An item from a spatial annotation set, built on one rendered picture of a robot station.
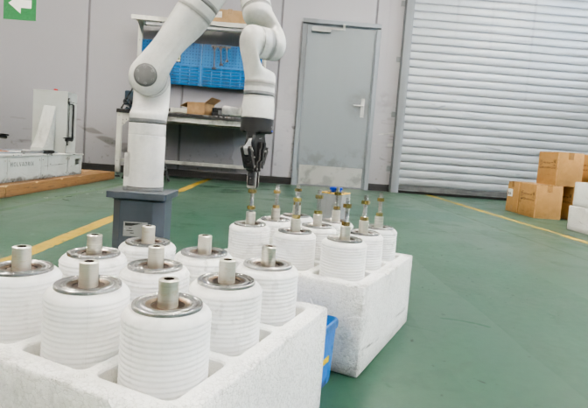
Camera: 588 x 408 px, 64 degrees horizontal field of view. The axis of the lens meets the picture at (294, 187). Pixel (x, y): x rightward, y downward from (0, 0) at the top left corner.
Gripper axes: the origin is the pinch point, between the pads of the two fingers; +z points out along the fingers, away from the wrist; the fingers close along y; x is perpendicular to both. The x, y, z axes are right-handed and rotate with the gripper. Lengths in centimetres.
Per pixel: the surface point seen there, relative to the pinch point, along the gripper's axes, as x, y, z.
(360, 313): -28.7, -14.1, 22.5
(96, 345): -4, -59, 16
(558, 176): -154, 361, -4
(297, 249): -13.7, -6.8, 13.3
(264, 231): -4.4, -2.0, 11.4
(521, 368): -62, 6, 35
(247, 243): -1.3, -4.5, 14.2
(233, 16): 194, 429, -160
